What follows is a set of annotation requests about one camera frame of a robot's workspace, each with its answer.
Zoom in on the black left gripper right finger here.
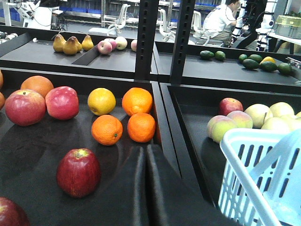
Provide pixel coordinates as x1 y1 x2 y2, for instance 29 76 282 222
146 145 235 226

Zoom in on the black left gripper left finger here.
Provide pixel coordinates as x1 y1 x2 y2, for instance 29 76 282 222
101 147 149 226

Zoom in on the light blue plastic basket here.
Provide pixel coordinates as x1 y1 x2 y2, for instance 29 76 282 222
218 129 301 226

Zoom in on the large orange behind apples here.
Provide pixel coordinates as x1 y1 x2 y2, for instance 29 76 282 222
20 75 54 97

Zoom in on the dark red apple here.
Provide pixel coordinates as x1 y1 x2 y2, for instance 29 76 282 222
0 197 31 226
56 148 101 198

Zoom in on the small orange lower left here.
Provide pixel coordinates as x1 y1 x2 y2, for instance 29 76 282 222
91 114 123 146

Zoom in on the small orange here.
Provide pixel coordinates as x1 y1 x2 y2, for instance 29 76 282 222
127 113 156 143
91 114 123 146

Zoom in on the small orange lower right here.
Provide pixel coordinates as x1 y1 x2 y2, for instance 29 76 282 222
127 113 156 143

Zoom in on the orange upper right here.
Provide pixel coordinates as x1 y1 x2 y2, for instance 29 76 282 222
122 87 153 116

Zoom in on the yellow orange citrus fruit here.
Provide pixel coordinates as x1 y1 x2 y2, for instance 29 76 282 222
87 88 116 116

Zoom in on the red apple in right tray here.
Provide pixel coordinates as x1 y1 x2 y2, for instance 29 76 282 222
218 97 244 116

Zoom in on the dark red apple front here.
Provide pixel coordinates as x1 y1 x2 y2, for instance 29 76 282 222
0 197 31 226

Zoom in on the pink red apple right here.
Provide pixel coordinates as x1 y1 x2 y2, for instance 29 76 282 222
45 86 79 121

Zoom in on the pink red apple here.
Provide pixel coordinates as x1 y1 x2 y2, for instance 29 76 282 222
45 86 79 121
4 89 47 126

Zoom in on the pink red apple left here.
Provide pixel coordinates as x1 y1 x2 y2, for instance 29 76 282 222
4 89 47 126

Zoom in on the person in white shirt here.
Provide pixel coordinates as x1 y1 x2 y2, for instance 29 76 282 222
201 0 242 47

